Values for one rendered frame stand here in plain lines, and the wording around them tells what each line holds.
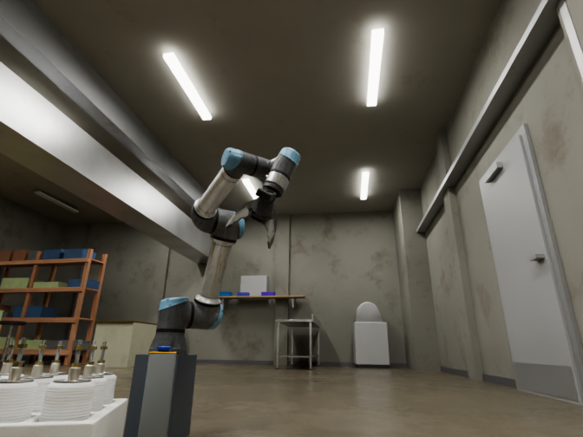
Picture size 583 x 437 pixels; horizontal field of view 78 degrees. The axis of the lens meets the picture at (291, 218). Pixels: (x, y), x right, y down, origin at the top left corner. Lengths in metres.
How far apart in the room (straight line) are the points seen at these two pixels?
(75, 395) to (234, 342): 7.85
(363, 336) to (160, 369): 6.71
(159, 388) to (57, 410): 0.27
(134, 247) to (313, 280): 4.79
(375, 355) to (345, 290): 1.62
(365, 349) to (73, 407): 6.95
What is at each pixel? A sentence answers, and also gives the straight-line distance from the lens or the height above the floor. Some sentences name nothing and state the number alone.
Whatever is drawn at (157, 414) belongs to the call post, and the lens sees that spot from 1.16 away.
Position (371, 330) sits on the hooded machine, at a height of 0.69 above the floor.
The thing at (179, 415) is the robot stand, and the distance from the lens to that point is 1.61.
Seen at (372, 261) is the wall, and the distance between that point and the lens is 8.61.
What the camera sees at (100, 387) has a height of 0.23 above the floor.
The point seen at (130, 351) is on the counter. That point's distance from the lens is 7.16.
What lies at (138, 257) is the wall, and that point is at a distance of 10.15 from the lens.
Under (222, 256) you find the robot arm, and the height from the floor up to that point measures 0.70.
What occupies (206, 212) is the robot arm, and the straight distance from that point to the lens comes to 1.47.
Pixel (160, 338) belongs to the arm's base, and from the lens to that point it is 1.61.
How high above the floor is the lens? 0.33
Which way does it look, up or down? 20 degrees up
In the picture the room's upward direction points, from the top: 1 degrees clockwise
